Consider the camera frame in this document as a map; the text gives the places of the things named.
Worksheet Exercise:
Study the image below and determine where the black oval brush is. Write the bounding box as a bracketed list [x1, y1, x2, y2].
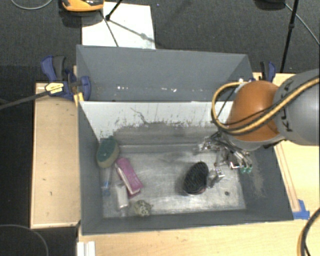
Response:
[180, 161, 210, 196]

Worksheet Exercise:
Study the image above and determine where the beige lumpy stone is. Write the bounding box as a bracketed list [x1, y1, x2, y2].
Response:
[132, 199, 154, 217]

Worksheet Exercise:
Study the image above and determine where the clear tube with blue tip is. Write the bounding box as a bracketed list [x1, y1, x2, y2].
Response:
[100, 166, 113, 197]

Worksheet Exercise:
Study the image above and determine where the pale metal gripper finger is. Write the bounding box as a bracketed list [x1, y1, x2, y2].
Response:
[207, 167, 226, 189]
[197, 136, 218, 152]

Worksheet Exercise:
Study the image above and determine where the grey metal bin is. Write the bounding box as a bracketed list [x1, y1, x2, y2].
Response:
[74, 44, 295, 236]

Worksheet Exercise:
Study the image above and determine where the green and yellow sponge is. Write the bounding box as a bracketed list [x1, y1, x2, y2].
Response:
[95, 136, 121, 169]

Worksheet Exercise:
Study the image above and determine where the pale wood board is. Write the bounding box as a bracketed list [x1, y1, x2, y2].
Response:
[29, 79, 82, 230]

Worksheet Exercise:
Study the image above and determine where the pink sponge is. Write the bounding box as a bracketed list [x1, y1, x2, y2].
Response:
[114, 157, 145, 196]

